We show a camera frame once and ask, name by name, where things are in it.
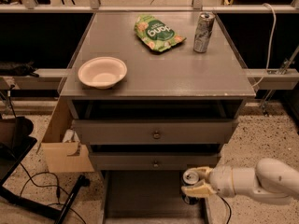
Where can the grey drawer cabinet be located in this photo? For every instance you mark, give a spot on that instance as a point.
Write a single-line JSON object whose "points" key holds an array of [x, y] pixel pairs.
{"points": [[178, 84]]}

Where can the metal railing frame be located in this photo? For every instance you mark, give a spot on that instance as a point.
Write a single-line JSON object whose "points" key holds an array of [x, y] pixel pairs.
{"points": [[164, 6]]}

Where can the tall silver drink can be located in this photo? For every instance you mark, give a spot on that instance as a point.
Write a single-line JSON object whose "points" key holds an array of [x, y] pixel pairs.
{"points": [[203, 31]]}

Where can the brown cardboard box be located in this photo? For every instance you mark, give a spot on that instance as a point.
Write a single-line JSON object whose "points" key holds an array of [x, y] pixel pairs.
{"points": [[61, 147]]}

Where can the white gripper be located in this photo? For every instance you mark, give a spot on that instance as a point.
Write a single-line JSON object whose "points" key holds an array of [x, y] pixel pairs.
{"points": [[220, 180]]}

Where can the grey middle drawer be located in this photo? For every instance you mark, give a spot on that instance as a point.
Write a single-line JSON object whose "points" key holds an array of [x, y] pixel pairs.
{"points": [[151, 161]]}

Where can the white paper bowl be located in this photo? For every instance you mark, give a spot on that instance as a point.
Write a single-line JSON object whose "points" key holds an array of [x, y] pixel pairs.
{"points": [[102, 72]]}

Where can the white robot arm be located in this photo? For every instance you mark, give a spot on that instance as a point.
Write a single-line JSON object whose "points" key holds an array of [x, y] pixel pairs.
{"points": [[271, 181]]}

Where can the blue pepsi can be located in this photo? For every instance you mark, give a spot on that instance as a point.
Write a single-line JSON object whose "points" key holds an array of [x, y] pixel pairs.
{"points": [[189, 178]]}

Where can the grey top drawer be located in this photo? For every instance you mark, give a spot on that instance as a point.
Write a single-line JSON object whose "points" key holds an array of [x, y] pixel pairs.
{"points": [[149, 132]]}

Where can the black chair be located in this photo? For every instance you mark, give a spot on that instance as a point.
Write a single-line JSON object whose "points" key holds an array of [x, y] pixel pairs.
{"points": [[15, 142]]}

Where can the grey open bottom drawer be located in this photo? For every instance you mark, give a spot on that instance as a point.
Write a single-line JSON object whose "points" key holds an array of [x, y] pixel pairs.
{"points": [[148, 197]]}

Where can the green chip bag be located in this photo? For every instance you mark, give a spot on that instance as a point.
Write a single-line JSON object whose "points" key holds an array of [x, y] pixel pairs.
{"points": [[156, 34]]}

